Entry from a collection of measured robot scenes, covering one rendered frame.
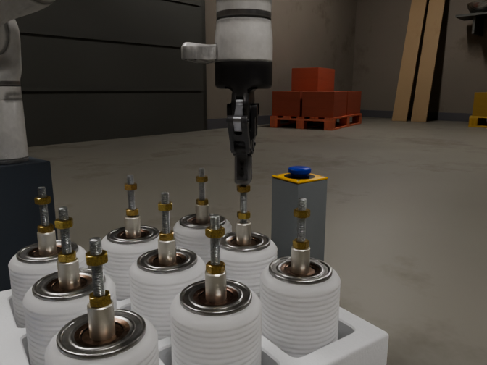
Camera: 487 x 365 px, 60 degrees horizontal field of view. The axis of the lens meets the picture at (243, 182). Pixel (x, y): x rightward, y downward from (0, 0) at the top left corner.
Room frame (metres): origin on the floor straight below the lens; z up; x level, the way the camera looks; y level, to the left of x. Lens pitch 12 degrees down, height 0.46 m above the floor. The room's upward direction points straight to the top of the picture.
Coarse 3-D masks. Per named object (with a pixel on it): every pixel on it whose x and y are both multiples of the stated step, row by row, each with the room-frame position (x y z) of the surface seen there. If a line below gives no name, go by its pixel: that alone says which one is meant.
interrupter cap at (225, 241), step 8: (232, 232) 0.60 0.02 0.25; (256, 232) 0.60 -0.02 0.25; (224, 240) 0.57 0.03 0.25; (232, 240) 0.58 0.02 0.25; (256, 240) 0.58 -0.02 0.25; (264, 240) 0.57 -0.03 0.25; (224, 248) 0.55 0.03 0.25; (232, 248) 0.54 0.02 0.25; (240, 248) 0.54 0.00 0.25; (248, 248) 0.54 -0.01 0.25; (256, 248) 0.54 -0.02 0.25; (264, 248) 0.55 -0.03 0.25
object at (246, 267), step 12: (228, 252) 0.54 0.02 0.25; (240, 252) 0.54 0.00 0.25; (252, 252) 0.54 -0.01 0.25; (264, 252) 0.54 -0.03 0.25; (276, 252) 0.56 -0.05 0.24; (228, 264) 0.53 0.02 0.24; (240, 264) 0.53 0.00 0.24; (252, 264) 0.53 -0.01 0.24; (264, 264) 0.54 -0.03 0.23; (228, 276) 0.53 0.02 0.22; (240, 276) 0.53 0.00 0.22; (252, 276) 0.53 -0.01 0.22; (252, 288) 0.53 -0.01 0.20
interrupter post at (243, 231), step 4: (240, 220) 0.58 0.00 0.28; (236, 224) 0.57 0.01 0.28; (240, 224) 0.56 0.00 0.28; (244, 224) 0.56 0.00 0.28; (248, 224) 0.57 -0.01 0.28; (236, 228) 0.57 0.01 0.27; (240, 228) 0.56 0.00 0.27; (244, 228) 0.56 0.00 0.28; (248, 228) 0.56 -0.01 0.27; (236, 232) 0.57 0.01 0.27; (240, 232) 0.56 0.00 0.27; (244, 232) 0.56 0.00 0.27; (248, 232) 0.56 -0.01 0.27; (236, 236) 0.57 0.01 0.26; (240, 236) 0.56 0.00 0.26; (244, 236) 0.56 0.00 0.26; (248, 236) 0.56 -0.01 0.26; (236, 240) 0.57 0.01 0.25; (240, 240) 0.56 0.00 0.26; (244, 240) 0.56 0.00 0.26; (248, 240) 0.56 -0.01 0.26; (240, 244) 0.56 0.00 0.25; (244, 244) 0.56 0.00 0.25; (248, 244) 0.56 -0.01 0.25
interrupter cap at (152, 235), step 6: (120, 228) 0.62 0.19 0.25; (144, 228) 0.63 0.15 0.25; (150, 228) 0.63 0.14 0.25; (156, 228) 0.62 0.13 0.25; (108, 234) 0.60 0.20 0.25; (114, 234) 0.60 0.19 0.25; (120, 234) 0.60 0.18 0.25; (144, 234) 0.61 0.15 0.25; (150, 234) 0.60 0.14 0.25; (156, 234) 0.60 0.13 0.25; (114, 240) 0.57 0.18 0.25; (120, 240) 0.57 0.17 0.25; (126, 240) 0.57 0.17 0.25; (132, 240) 0.57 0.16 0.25; (138, 240) 0.57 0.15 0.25; (144, 240) 0.57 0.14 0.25; (150, 240) 0.58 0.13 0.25
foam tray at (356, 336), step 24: (0, 312) 0.50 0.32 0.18; (0, 336) 0.45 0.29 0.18; (24, 336) 0.45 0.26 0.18; (360, 336) 0.45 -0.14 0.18; (384, 336) 0.45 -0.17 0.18; (0, 360) 0.40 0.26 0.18; (24, 360) 0.40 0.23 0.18; (168, 360) 0.43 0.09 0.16; (264, 360) 0.42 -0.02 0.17; (288, 360) 0.40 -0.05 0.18; (312, 360) 0.40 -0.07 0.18; (336, 360) 0.41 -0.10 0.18; (360, 360) 0.43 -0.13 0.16; (384, 360) 0.45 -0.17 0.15
